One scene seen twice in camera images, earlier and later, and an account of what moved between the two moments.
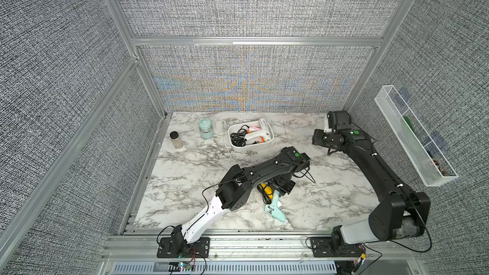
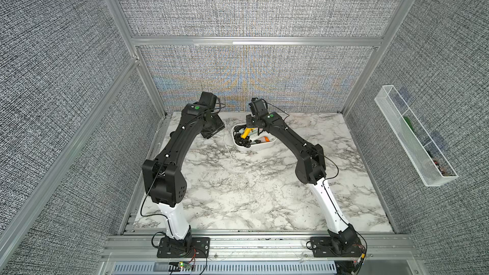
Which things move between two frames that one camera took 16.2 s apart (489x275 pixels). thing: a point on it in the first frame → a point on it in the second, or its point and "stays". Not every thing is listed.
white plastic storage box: [251, 135] stays
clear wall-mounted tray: [427, 159] stays
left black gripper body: [283, 184] → [216, 124]
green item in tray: [409, 122] stays
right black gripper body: [323, 139] → [251, 121]
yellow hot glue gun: [267, 193] → [244, 135]
